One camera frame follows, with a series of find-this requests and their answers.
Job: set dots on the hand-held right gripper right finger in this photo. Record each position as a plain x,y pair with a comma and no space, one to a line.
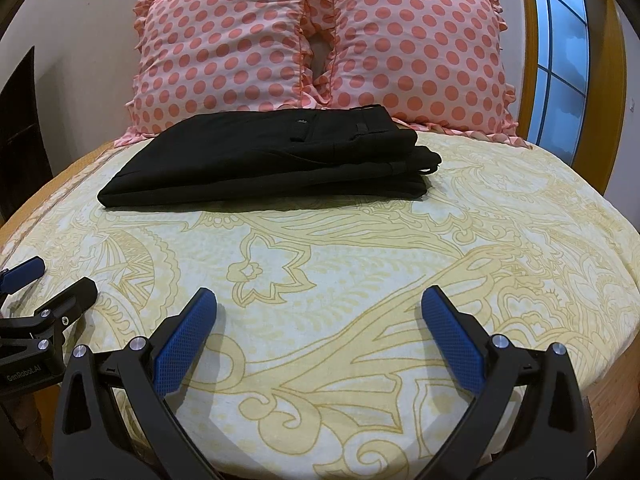
450,340

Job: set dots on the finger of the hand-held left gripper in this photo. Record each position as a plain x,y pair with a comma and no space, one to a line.
75,300
22,272

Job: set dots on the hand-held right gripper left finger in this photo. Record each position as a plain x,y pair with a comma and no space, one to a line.
185,340

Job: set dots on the black pants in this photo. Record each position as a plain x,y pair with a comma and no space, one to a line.
250,160

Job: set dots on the yellow patterned bed sheet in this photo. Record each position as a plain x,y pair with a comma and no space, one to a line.
350,270

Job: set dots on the dark wooden cabinet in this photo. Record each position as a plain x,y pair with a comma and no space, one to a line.
20,150

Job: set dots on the pink polka dot pillow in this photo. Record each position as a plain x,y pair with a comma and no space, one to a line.
415,45
220,45

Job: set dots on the glass window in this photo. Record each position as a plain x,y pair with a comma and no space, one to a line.
560,60

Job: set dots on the wooden window frame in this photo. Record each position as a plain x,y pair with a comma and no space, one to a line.
612,110

